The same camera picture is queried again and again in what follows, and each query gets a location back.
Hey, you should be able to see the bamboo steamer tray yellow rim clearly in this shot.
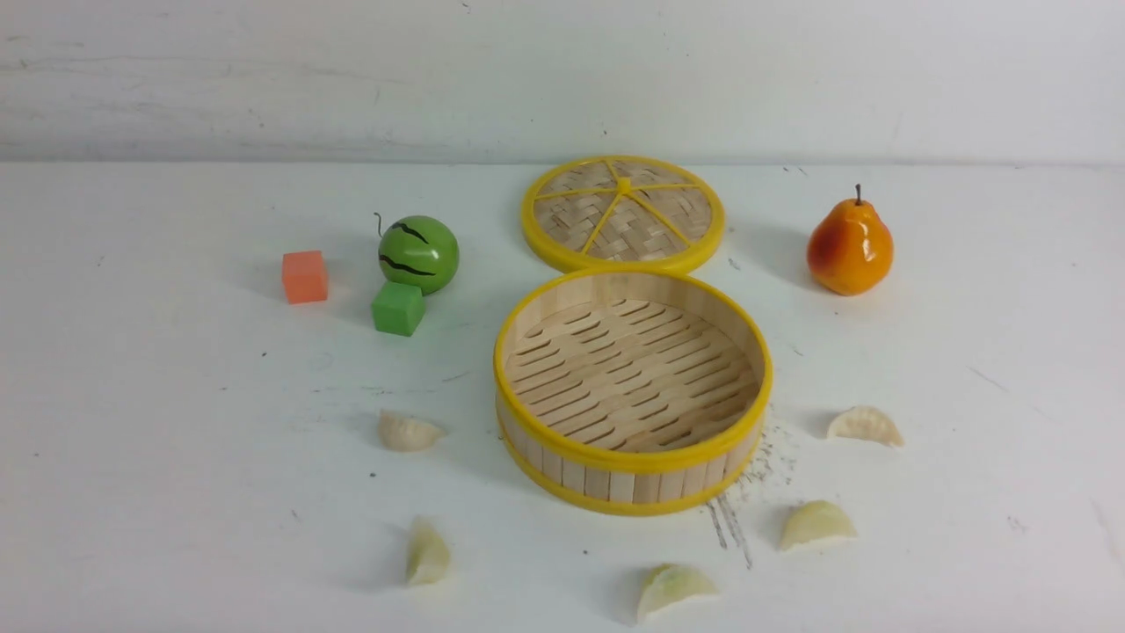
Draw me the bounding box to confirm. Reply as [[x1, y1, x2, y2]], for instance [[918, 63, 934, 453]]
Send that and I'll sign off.
[[491, 266, 774, 516]]

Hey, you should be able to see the white dumpling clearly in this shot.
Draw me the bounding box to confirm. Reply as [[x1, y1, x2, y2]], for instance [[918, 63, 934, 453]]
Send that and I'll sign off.
[[377, 409, 446, 453], [779, 500, 860, 550], [405, 517, 451, 586], [826, 405, 905, 447]]

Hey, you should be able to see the greenish dumpling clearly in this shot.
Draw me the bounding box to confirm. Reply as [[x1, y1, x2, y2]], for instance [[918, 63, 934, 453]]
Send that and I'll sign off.
[[635, 564, 719, 624]]

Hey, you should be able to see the woven bamboo steamer lid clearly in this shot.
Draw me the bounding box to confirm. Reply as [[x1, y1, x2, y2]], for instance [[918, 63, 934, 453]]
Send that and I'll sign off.
[[519, 155, 726, 275]]

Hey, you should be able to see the green toy watermelon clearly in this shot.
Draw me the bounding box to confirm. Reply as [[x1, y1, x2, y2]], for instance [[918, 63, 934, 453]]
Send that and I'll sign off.
[[378, 215, 461, 295]]

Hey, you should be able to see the green cube block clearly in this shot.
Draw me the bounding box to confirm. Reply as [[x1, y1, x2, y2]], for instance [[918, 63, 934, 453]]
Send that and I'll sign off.
[[371, 281, 426, 337]]

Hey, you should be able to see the orange cube block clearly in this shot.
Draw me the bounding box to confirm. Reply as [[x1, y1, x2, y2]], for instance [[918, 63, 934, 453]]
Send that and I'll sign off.
[[281, 250, 330, 305]]

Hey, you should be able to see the orange toy pear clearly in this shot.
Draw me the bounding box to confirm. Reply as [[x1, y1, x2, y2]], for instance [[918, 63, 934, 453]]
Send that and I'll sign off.
[[806, 184, 896, 296]]

